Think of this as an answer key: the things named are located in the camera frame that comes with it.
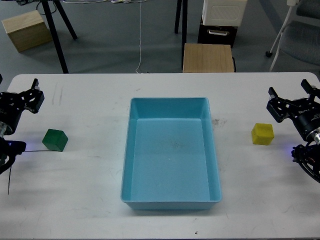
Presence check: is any black storage crate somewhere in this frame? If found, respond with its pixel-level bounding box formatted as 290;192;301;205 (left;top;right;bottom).
197;20;238;48

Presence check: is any yellow wooden block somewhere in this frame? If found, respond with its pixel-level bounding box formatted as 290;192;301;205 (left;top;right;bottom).
251;123;274;146

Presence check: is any black zip tie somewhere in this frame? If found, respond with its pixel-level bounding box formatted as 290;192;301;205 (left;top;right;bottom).
7;166;12;195

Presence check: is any blue plastic bin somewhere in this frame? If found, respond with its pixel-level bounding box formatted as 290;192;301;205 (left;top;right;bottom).
120;97;222;210

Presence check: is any black tripod stand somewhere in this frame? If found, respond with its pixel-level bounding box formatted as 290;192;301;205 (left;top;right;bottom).
37;0;78;74

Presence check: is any green wooden block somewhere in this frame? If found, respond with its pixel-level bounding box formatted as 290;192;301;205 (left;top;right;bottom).
42;128;69;152

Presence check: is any grey office chair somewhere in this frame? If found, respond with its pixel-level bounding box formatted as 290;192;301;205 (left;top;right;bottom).
265;0;320;72

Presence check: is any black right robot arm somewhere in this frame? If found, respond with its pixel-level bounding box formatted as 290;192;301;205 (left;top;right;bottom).
266;79;320;182

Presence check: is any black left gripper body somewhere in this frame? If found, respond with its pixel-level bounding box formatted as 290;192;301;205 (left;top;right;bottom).
0;89;45;130

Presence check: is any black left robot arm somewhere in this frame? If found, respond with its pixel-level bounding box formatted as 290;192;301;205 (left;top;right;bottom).
0;78;45;173

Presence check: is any black table leg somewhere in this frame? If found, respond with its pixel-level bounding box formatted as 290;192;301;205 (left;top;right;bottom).
174;0;188;69

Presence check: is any light wooden box left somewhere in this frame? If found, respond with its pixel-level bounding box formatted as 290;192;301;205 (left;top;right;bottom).
1;10;53;53

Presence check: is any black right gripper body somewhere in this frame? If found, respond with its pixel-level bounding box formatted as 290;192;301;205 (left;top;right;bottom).
266;93;320;142

